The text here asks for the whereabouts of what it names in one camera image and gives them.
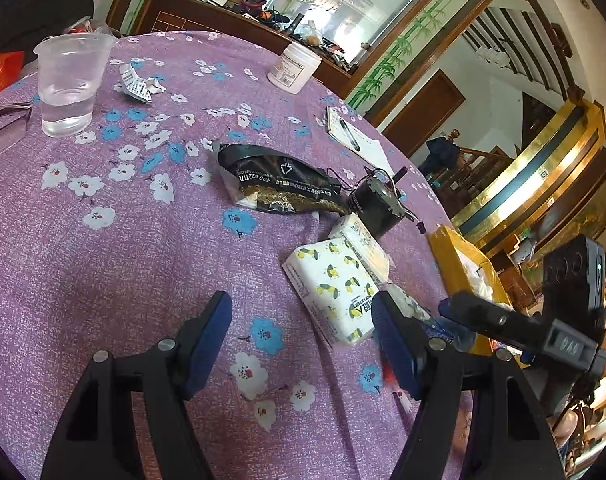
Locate crumpled foil wrapper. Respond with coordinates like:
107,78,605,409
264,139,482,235
118,62,168,104

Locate wooden sideboard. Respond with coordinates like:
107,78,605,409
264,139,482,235
150,0,356,96

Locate small printed tissue pack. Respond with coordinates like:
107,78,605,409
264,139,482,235
327,213,394,282

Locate orange red shopping bag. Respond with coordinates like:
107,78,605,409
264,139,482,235
0,52,28,104

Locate black pen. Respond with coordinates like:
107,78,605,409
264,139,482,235
338,118,362,152

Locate dark jacket on stair post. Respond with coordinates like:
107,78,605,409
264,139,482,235
425,136,461,172

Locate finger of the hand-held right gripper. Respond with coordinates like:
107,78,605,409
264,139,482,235
439,289,554,357

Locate white plastic jar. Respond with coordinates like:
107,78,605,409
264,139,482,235
266,41,324,95

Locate blue white tissue pack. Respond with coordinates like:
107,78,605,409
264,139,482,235
383,282,464,347

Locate paper notepad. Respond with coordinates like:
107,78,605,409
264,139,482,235
326,105,390,162

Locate person's right hand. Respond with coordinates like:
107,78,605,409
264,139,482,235
552,412,581,467

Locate black foil snack packet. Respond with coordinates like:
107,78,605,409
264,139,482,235
217,143,352,216

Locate clear plastic cup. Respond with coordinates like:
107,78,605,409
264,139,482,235
33,34,119,139

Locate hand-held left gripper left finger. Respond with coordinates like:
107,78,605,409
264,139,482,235
40,290,234,480

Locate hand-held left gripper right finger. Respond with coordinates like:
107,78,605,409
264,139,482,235
372,290,568,480

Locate lemon print tissue pack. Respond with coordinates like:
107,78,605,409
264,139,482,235
282,239,384,349

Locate black bag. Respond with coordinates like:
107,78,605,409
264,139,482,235
0,0,96,56

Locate eyeglasses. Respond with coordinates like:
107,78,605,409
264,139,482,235
0,102,34,159

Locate yellow cardboard box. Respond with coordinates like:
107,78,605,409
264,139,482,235
427,225,514,357

